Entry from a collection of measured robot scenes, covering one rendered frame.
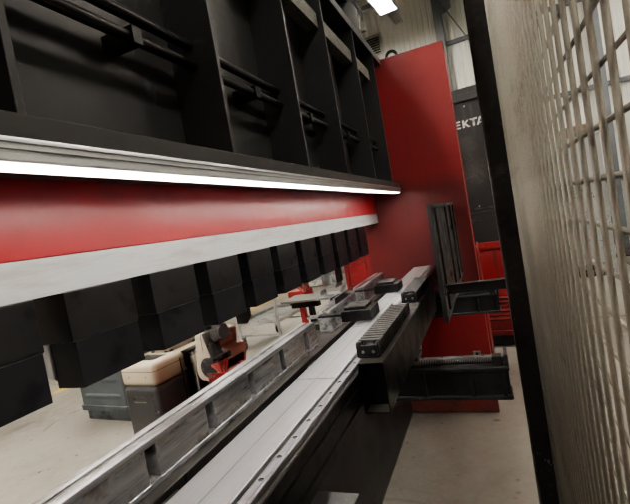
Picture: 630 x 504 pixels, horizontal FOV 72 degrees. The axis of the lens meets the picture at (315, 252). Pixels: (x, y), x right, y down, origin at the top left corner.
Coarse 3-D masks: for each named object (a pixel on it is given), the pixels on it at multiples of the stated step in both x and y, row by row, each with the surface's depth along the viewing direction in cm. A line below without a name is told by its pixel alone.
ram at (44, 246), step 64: (0, 192) 65; (64, 192) 75; (128, 192) 89; (192, 192) 108; (256, 192) 139; (320, 192) 193; (0, 256) 64; (64, 256) 74; (128, 256) 87; (192, 256) 105
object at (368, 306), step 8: (352, 304) 156; (360, 304) 153; (368, 304) 154; (376, 304) 157; (344, 312) 152; (352, 312) 151; (360, 312) 150; (368, 312) 149; (376, 312) 155; (344, 320) 152; (352, 320) 151; (360, 320) 150
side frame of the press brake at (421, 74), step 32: (384, 64) 272; (416, 64) 266; (384, 96) 275; (416, 96) 268; (448, 96) 261; (384, 128) 277; (416, 128) 270; (448, 128) 263; (416, 160) 272; (448, 160) 265; (416, 192) 274; (448, 192) 267; (384, 224) 284; (416, 224) 276; (384, 256) 286; (416, 256) 279; (352, 288) 297; (480, 320) 269; (448, 352) 278
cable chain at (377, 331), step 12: (384, 312) 133; (396, 312) 129; (408, 312) 140; (384, 324) 117; (396, 324) 121; (372, 336) 108; (384, 336) 108; (360, 348) 104; (372, 348) 103; (384, 348) 106
